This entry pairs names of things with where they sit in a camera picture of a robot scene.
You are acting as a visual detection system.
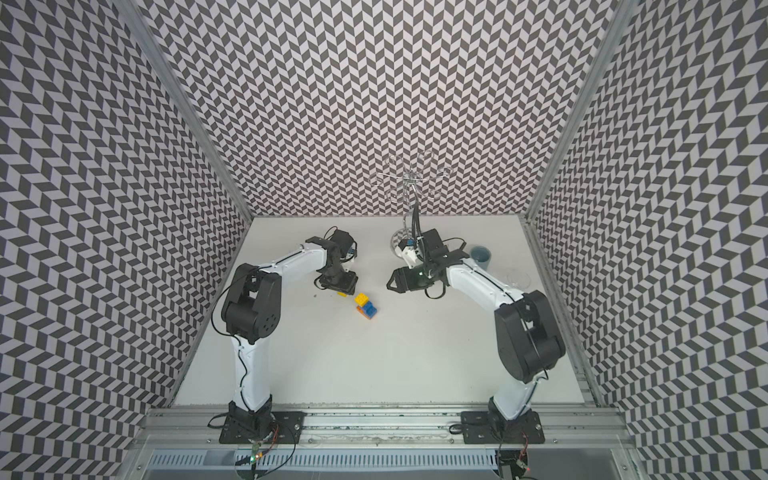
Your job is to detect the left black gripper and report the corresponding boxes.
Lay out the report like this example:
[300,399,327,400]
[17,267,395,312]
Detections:
[321,262,360,295]

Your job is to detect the small yellow lego brick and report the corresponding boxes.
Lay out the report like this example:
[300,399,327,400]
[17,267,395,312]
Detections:
[354,293,370,307]

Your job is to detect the blue lego brick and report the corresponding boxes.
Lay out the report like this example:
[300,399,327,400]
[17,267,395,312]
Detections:
[362,302,377,319]

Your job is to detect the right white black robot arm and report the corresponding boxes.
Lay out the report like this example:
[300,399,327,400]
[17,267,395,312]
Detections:
[387,244,566,422]

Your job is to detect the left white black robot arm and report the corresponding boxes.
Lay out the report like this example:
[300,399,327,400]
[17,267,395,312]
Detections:
[221,230,358,414]

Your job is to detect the teal ceramic cup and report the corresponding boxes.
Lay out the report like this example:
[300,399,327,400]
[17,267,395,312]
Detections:
[470,245,492,270]

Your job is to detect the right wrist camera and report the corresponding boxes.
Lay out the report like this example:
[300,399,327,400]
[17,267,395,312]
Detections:
[395,238,423,269]

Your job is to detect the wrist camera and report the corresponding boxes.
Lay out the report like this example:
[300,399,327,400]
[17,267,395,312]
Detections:
[395,238,423,269]
[326,226,358,263]

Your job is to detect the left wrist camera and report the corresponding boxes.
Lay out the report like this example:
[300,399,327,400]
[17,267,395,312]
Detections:
[326,226,358,263]

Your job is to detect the chrome wire mug tree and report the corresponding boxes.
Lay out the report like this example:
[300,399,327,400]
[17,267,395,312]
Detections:
[372,149,452,258]

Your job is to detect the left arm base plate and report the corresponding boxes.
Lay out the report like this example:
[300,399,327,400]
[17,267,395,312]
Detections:
[219,410,306,445]

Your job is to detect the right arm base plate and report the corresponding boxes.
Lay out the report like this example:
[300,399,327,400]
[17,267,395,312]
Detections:
[459,410,545,445]

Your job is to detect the aluminium front rail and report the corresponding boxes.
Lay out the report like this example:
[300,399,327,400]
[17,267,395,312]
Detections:
[129,403,634,451]

